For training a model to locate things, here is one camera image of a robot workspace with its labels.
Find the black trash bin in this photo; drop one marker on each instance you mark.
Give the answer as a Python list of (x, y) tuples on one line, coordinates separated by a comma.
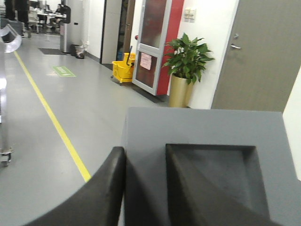
[(77, 51)]

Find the green potted plant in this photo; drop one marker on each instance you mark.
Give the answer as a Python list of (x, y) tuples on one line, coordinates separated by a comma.
[(187, 58)]

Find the gray door with handle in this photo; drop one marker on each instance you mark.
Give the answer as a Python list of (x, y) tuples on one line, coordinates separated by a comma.
[(263, 56)]

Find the steel cart with caster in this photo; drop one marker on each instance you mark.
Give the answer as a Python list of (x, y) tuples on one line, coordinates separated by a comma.
[(10, 41)]

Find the red glass fire cabinet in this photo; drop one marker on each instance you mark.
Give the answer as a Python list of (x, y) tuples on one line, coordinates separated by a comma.
[(159, 24)]

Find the gold plant pot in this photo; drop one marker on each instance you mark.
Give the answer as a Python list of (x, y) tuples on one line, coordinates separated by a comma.
[(180, 92)]

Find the gray square foam base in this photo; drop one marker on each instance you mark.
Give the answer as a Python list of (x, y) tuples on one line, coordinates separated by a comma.
[(148, 130)]

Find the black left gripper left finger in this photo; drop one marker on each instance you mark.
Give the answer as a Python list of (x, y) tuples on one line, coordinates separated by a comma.
[(97, 202)]

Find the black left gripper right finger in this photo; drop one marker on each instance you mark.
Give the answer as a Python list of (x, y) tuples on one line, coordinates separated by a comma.
[(200, 200)]

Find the white wall switch panel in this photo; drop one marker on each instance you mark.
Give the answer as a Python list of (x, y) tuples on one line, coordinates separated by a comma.
[(189, 15)]

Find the yellow mop bucket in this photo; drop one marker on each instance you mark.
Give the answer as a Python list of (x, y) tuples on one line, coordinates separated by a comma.
[(123, 70)]

